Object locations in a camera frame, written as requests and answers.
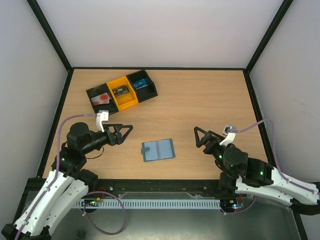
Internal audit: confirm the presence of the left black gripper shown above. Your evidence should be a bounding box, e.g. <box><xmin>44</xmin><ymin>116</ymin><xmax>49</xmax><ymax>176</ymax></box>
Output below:
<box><xmin>81</xmin><ymin>123</ymin><xmax>133</xmax><ymax>155</ymax></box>

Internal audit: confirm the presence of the teal leather card holder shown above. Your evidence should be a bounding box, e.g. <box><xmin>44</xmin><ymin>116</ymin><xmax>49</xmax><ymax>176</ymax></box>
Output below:
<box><xmin>141</xmin><ymin>138</ymin><xmax>176</xmax><ymax>162</ymax></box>

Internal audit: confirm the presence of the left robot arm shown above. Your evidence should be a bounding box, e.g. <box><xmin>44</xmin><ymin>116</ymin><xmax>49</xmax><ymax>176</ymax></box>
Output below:
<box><xmin>1</xmin><ymin>122</ymin><xmax>133</xmax><ymax>240</ymax></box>

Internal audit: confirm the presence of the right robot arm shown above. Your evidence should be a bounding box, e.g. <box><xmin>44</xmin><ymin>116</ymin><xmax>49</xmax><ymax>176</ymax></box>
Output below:
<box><xmin>194</xmin><ymin>125</ymin><xmax>320</xmax><ymax>216</ymax></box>

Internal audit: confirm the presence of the white red-dot card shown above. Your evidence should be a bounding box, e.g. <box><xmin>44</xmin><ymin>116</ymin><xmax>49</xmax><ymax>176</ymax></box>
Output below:
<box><xmin>91</xmin><ymin>92</ymin><xmax>110</xmax><ymax>106</ymax></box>

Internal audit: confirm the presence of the brown VIP card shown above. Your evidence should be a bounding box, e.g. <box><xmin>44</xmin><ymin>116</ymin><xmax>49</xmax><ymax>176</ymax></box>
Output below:
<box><xmin>112</xmin><ymin>85</ymin><xmax>130</xmax><ymax>97</ymax></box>

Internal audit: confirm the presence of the blue card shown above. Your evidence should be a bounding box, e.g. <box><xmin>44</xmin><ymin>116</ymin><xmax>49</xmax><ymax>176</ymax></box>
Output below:
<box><xmin>132</xmin><ymin>78</ymin><xmax>148</xmax><ymax>90</ymax></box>

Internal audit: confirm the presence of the yellow bin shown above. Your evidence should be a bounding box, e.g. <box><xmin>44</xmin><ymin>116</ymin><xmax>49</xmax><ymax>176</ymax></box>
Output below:
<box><xmin>106</xmin><ymin>76</ymin><xmax>139</xmax><ymax>111</ymax></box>

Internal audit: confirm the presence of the left black bin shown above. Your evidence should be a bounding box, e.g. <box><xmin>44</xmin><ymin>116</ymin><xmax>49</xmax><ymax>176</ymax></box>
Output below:
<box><xmin>86</xmin><ymin>83</ymin><xmax>119</xmax><ymax>115</ymax></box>

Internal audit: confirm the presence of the black bin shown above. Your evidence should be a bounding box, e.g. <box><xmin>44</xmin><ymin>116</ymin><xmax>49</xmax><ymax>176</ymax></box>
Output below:
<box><xmin>126</xmin><ymin>69</ymin><xmax>158</xmax><ymax>103</ymax></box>
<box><xmin>86</xmin><ymin>83</ymin><xmax>119</xmax><ymax>115</ymax></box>

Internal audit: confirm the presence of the right black bin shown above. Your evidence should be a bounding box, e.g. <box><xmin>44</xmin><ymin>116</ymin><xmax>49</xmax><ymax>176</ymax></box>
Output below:
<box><xmin>126</xmin><ymin>69</ymin><xmax>158</xmax><ymax>103</ymax></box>

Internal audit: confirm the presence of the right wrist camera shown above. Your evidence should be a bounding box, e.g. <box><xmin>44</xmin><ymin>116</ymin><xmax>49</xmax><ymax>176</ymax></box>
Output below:
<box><xmin>219</xmin><ymin>124</ymin><xmax>237</xmax><ymax>146</ymax></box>

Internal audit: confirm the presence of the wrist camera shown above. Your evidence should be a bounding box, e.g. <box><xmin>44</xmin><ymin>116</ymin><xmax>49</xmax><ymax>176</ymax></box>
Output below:
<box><xmin>219</xmin><ymin>124</ymin><xmax>237</xmax><ymax>146</ymax></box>
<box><xmin>95</xmin><ymin>110</ymin><xmax>109</xmax><ymax>133</ymax></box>

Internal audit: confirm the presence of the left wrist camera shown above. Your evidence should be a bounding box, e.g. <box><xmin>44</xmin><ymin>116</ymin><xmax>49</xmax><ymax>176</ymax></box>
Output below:
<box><xmin>95</xmin><ymin>110</ymin><xmax>109</xmax><ymax>133</ymax></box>

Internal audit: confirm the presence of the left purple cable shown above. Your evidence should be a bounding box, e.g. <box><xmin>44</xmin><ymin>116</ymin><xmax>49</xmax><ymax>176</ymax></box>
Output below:
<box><xmin>13</xmin><ymin>113</ymin><xmax>99</xmax><ymax>240</ymax></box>

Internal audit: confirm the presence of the slotted cable duct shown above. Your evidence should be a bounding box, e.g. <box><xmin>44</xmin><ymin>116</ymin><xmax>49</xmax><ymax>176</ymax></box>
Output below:
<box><xmin>72</xmin><ymin>199</ymin><xmax>221</xmax><ymax>210</ymax></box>

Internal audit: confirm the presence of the black metal frame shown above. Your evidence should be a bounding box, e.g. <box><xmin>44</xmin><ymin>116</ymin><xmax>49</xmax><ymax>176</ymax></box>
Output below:
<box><xmin>5</xmin><ymin>0</ymin><xmax>320</xmax><ymax>240</ymax></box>

